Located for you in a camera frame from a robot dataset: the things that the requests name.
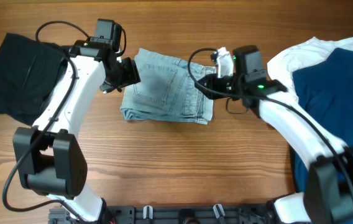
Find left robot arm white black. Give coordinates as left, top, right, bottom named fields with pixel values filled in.
left=10, top=19, right=140, bottom=223

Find dark blue t-shirt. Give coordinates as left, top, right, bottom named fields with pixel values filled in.
left=291, top=47, right=353, bottom=224

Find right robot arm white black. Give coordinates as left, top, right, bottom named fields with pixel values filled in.
left=195, top=45, right=353, bottom=223

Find light blue denim shorts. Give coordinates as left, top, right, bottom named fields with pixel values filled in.
left=120, top=49, right=216, bottom=124

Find folded black garment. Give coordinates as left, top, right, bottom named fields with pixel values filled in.
left=0, top=33, right=68, bottom=126

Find white t-shirt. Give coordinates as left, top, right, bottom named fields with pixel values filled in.
left=267, top=37, right=353, bottom=101

